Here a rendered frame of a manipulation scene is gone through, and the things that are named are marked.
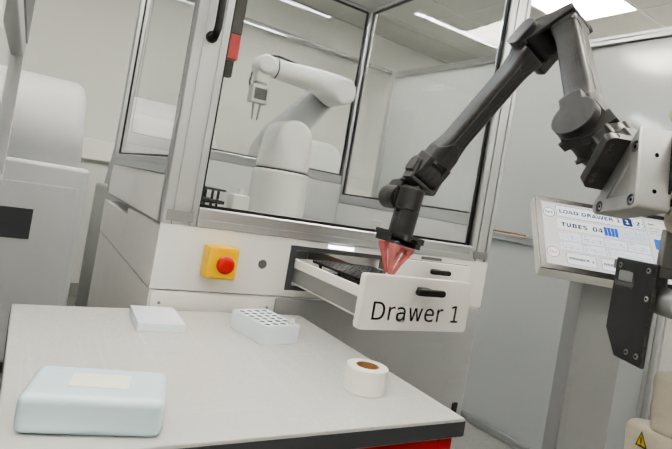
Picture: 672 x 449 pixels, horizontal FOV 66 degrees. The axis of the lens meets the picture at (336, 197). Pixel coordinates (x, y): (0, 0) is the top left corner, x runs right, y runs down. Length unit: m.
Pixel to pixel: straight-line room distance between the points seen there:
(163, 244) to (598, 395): 1.50
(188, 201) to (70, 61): 3.28
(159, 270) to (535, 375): 2.09
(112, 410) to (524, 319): 2.44
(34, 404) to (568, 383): 1.68
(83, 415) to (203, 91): 0.76
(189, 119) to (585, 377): 1.51
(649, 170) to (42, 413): 0.79
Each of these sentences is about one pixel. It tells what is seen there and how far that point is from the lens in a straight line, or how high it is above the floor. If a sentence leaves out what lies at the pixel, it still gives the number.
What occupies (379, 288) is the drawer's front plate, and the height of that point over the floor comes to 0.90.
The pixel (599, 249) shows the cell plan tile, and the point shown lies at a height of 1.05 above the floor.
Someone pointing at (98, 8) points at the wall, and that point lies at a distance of 4.52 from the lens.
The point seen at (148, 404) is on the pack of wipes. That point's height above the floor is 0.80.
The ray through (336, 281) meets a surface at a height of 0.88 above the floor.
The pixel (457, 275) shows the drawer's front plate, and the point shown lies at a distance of 1.63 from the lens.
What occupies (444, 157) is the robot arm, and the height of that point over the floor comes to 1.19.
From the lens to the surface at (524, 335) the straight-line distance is 2.89.
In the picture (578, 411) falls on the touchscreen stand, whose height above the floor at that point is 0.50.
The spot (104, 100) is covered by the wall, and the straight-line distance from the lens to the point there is 4.42.
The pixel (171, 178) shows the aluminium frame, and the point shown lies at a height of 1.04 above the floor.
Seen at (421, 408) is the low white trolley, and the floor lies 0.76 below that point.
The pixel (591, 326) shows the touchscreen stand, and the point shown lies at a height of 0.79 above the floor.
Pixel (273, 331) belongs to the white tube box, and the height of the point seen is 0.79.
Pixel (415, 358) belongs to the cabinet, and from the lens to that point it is 1.63.
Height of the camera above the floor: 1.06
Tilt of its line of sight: level
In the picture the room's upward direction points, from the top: 10 degrees clockwise
